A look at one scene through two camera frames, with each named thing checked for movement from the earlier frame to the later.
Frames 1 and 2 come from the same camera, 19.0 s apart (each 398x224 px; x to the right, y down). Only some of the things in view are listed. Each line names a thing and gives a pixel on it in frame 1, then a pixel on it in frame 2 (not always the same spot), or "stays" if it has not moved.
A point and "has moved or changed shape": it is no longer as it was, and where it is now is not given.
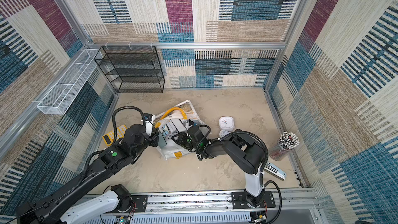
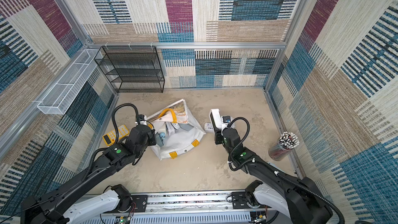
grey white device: x=161 y=141 to x=185 y=126
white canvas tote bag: x=175 y=120 stays
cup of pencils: x=287 y=141 stays
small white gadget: x=222 y=133 has moved or changed shape
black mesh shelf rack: x=131 y=69 stays
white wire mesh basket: x=55 y=99 stays
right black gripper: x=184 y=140 to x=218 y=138
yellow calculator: x=109 y=138 stays
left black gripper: x=155 y=141 stays
